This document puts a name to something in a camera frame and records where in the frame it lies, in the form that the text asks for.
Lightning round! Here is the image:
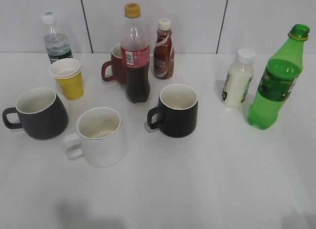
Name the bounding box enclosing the gray ceramic mug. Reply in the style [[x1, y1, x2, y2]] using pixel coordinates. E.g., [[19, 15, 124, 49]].
[[2, 87, 69, 140]]

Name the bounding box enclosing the green sprite bottle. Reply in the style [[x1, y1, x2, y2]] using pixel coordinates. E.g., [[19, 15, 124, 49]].
[[247, 24, 310, 130]]

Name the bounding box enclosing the yellow paper cup stack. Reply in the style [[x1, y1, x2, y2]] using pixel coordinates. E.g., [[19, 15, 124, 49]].
[[49, 58, 84, 100]]

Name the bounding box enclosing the black ceramic mug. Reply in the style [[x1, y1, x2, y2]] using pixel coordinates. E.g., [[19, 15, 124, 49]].
[[147, 83, 198, 138]]

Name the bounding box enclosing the brown coffee drink bottle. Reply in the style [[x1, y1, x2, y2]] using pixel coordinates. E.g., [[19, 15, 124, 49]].
[[154, 18, 175, 79]]

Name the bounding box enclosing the red ceramic mug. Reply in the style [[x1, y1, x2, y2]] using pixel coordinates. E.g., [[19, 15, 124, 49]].
[[101, 43, 127, 84]]

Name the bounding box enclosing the white ceramic mug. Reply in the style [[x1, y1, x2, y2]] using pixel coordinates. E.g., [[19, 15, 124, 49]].
[[63, 107, 127, 168]]

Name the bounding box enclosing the cola bottle yellow cap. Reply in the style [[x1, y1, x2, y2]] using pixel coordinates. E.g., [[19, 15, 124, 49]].
[[120, 3, 150, 103]]

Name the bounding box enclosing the white milk bottle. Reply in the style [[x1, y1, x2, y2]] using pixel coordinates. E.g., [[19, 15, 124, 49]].
[[222, 48, 256, 107]]

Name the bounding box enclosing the clear water bottle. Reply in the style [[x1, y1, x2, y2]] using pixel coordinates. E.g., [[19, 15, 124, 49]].
[[41, 12, 73, 64]]

